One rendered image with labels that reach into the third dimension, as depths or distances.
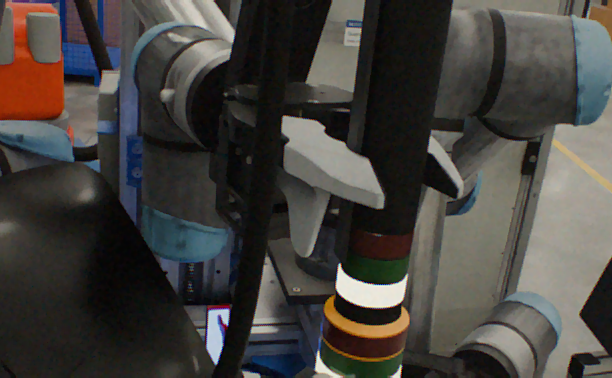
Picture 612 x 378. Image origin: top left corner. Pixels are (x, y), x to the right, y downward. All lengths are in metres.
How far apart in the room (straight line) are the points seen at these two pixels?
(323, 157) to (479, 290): 2.57
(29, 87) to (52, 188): 3.85
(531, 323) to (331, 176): 0.50
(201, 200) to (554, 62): 0.39
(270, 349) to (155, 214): 0.64
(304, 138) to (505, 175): 2.37
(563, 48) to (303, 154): 0.48
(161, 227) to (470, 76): 0.34
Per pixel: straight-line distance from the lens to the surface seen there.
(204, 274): 1.23
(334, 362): 0.35
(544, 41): 0.74
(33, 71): 4.20
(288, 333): 1.16
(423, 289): 0.74
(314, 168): 0.30
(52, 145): 1.03
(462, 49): 0.71
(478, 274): 2.81
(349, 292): 0.33
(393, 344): 0.34
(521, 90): 0.73
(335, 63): 2.24
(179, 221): 0.56
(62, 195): 0.37
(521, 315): 0.77
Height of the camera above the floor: 1.57
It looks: 21 degrees down
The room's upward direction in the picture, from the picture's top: 6 degrees clockwise
